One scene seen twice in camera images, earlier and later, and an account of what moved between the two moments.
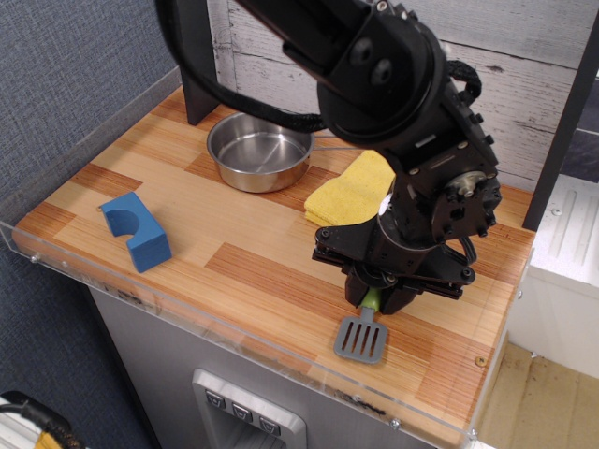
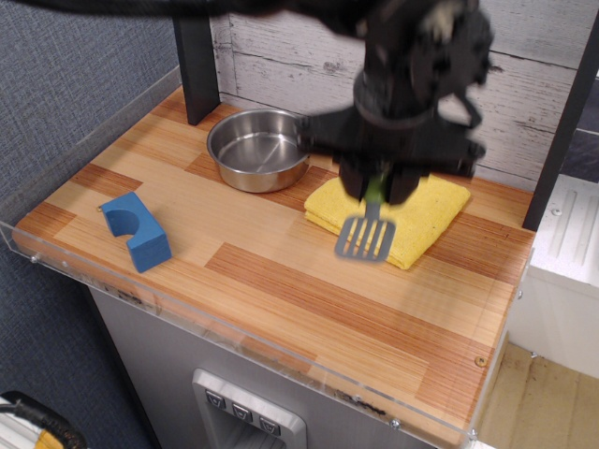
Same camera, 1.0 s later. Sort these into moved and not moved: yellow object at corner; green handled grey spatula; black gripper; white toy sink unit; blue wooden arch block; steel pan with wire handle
Moved: green handled grey spatula; black gripper
Not moved: yellow object at corner; steel pan with wire handle; white toy sink unit; blue wooden arch block
